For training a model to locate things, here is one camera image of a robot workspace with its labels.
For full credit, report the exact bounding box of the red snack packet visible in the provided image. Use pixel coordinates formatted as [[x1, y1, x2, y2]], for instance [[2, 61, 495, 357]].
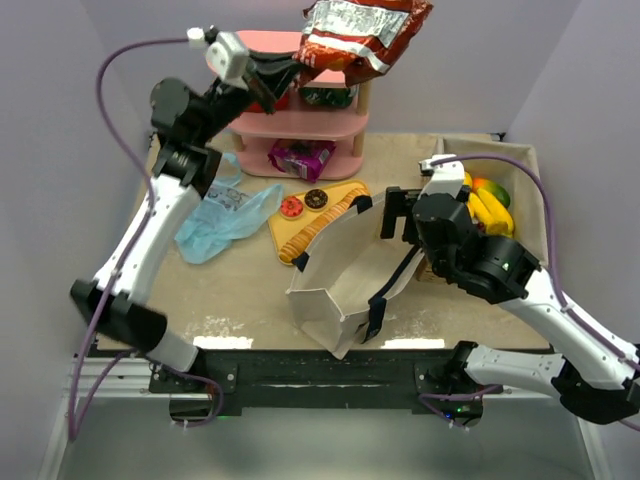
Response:
[[247, 92, 290, 113]]

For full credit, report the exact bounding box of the purple snack packet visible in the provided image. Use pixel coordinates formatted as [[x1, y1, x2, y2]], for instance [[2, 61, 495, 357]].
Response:
[[267, 139, 337, 183]]

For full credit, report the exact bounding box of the red-brown chip bag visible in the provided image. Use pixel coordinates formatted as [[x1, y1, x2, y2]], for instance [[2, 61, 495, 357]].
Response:
[[294, 0, 433, 87]]

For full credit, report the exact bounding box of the light blue plastic bag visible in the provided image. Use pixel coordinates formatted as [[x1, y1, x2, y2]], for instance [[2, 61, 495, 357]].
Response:
[[174, 152, 284, 265]]

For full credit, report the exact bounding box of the beige canvas tote bag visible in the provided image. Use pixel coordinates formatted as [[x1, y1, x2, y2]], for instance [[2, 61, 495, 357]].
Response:
[[286, 193, 424, 359]]

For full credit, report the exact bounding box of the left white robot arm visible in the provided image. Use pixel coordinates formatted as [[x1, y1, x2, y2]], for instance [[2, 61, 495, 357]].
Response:
[[70, 51, 302, 372]]

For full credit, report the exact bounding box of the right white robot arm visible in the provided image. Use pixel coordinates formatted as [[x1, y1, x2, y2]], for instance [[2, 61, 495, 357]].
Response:
[[381, 187, 639, 425]]

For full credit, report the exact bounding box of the yellow banana bunch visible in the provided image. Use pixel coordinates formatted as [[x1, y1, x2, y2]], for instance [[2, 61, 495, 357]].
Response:
[[467, 188, 515, 238]]

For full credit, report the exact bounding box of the red green mango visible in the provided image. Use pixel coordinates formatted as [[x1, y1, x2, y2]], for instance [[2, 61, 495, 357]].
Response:
[[472, 177, 511, 208]]

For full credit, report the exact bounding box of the green snack packet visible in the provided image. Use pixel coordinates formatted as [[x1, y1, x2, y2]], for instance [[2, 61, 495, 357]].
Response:
[[298, 86, 359, 109]]

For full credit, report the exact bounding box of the pink three-tier shelf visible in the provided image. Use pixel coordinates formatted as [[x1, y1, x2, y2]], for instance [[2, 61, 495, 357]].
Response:
[[219, 29, 374, 182]]

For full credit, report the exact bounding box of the chocolate donut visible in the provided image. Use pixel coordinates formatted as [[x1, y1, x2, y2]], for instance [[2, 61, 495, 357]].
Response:
[[304, 188, 329, 211]]

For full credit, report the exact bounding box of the wicker basket with liner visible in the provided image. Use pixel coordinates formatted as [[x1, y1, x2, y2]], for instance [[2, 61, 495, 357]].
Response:
[[434, 135, 549, 266]]

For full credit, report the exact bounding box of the long baguette bread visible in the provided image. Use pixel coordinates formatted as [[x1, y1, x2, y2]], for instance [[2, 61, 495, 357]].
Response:
[[278, 186, 367, 264]]

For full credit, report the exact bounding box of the yellow plastic tray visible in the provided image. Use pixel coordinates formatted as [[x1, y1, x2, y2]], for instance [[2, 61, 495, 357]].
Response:
[[266, 179, 371, 268]]

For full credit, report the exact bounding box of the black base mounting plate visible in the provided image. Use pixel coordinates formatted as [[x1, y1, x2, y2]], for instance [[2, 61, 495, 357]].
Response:
[[149, 350, 483, 426]]

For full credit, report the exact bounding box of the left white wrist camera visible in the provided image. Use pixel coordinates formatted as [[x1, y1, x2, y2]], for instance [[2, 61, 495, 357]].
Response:
[[205, 32, 250, 90]]

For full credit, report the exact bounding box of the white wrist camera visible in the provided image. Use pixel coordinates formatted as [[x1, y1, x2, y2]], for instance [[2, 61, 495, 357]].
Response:
[[205, 32, 250, 90], [419, 154, 466, 197]]

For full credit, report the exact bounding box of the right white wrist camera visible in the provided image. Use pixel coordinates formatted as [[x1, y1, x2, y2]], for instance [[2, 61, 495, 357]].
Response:
[[419, 154, 466, 197]]

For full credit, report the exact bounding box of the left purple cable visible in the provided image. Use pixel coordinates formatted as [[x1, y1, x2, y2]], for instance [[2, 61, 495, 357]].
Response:
[[67, 37, 201, 442]]

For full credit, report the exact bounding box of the purple cable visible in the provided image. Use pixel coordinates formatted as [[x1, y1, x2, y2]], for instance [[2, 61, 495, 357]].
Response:
[[430, 152, 640, 432], [67, 37, 201, 442]]

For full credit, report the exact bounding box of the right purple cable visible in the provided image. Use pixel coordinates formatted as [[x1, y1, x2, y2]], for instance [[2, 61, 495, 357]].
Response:
[[430, 152, 640, 432]]

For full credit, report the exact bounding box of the aluminium frame rail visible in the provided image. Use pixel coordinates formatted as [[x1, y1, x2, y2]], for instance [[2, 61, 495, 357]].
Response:
[[76, 356, 552, 400]]

